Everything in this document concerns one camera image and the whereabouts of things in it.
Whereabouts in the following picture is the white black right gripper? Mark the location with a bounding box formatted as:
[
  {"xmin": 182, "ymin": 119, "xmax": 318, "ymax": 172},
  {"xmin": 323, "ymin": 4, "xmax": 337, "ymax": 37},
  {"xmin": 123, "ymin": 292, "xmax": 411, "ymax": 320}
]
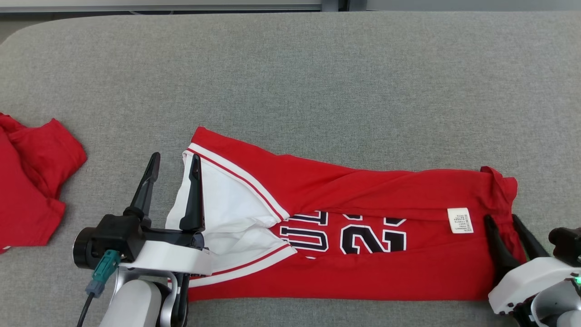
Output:
[{"xmin": 483, "ymin": 214, "xmax": 581, "ymax": 315}]

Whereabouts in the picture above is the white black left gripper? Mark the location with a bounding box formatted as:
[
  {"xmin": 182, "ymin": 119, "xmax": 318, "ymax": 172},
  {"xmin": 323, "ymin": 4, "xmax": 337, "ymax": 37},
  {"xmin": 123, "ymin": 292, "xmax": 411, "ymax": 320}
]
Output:
[{"xmin": 120, "ymin": 152, "xmax": 214, "ymax": 276}]

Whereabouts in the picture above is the red white basketball jersey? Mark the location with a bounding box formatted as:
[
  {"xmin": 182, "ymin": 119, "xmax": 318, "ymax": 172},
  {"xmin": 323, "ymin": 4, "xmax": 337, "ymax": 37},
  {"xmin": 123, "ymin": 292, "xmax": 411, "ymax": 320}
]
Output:
[{"xmin": 164, "ymin": 126, "xmax": 527, "ymax": 302}]

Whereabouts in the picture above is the plain red garment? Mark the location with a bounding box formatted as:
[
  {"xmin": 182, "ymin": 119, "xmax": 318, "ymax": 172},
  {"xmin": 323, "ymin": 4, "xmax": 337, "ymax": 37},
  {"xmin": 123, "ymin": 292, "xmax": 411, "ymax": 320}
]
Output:
[{"xmin": 0, "ymin": 112, "xmax": 88, "ymax": 254}]

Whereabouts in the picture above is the black cable with teal plug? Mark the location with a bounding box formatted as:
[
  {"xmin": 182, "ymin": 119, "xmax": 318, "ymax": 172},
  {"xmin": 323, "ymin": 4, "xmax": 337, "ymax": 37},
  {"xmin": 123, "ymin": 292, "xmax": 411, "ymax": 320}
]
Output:
[{"xmin": 76, "ymin": 249, "xmax": 122, "ymax": 327}]

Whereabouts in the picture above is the white wall rail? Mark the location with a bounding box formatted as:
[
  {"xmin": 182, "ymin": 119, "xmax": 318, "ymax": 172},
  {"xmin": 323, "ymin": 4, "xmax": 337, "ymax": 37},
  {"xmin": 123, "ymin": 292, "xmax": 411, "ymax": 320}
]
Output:
[{"xmin": 0, "ymin": 4, "xmax": 324, "ymax": 12}]

